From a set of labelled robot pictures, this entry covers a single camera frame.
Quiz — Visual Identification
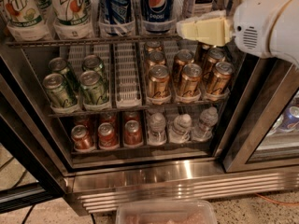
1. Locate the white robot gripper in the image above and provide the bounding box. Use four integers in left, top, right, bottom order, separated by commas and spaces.
177, 0, 299, 60

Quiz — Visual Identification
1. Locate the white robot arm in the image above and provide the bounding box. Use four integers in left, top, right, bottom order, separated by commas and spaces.
177, 0, 299, 65

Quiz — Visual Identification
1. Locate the pepsi bottle front right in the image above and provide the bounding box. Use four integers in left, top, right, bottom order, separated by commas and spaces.
140, 0, 173, 34

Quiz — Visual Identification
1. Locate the pepsi bottle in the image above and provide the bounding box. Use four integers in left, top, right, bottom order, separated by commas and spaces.
101, 0, 132, 35
140, 0, 173, 34

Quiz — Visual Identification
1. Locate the pepsi bottle left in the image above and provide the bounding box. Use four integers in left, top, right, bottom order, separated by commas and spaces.
101, 0, 132, 35

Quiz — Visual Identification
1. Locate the water bottle right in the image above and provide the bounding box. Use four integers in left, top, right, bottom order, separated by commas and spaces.
192, 106, 219, 142

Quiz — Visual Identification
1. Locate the white empty shelf glide tray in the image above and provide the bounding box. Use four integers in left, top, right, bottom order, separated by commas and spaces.
114, 43, 142, 108

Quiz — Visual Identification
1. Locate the water bottle left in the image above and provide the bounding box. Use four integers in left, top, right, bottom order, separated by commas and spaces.
149, 113, 166, 146

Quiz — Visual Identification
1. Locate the steel fridge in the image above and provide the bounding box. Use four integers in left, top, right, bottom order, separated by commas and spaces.
0, 0, 299, 215

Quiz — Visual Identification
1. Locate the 7up bottle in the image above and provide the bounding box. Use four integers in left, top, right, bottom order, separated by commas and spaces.
52, 0, 93, 39
1, 0, 49, 41

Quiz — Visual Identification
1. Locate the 7up bottle far left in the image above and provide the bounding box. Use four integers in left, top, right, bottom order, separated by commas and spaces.
1, 0, 49, 41

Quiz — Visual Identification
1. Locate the gold can back right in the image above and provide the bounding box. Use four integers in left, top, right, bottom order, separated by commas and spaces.
195, 43, 211, 62

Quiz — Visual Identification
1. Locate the gold can front right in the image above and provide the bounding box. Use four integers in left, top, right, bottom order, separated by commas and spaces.
206, 62, 235, 95

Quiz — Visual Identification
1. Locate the gold can middle centre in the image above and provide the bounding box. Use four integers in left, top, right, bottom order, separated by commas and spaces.
172, 49, 194, 83

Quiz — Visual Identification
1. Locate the gold can front middle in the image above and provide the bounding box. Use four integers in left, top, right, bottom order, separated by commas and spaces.
177, 63, 202, 97

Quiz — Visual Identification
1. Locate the gold can back left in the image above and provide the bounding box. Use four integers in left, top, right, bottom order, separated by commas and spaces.
144, 41, 164, 53

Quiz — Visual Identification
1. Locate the gold can middle left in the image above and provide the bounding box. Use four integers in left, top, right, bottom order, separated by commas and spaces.
145, 50, 166, 72

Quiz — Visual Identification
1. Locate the gold can front left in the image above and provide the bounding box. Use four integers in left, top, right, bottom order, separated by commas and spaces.
148, 65, 170, 99

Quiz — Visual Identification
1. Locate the blue can behind glass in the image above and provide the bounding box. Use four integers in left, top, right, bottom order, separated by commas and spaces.
278, 106, 299, 133

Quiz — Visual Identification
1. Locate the green can back right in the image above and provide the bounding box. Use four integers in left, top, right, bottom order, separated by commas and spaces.
81, 54, 107, 81

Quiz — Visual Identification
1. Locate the green can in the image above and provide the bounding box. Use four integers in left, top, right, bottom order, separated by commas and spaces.
81, 54, 107, 81
49, 57, 79, 93
79, 71, 108, 105
43, 73, 78, 108

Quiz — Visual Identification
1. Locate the red can front right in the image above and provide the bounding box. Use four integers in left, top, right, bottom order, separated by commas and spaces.
124, 120, 142, 146

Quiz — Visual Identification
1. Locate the red can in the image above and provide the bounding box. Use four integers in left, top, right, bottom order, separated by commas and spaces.
71, 125, 95, 152
124, 120, 142, 146
98, 122, 118, 149

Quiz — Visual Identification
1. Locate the green can front right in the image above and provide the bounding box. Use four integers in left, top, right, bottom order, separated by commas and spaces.
79, 71, 108, 105

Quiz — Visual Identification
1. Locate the red can front middle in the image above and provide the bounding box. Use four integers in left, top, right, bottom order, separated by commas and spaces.
98, 122, 118, 149

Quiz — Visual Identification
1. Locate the green can back left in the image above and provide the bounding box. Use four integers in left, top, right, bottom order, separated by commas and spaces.
49, 57, 79, 93

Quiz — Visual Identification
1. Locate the green can front left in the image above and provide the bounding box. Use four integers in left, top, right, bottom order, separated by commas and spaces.
43, 73, 78, 108

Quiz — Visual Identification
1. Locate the red can front left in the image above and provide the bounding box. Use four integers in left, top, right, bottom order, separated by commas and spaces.
71, 125, 95, 152

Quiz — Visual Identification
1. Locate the clear plastic container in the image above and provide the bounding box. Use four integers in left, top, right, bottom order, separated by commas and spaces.
115, 200, 218, 224

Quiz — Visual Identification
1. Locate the orange cable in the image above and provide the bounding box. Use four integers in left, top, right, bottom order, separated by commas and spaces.
254, 192, 299, 207

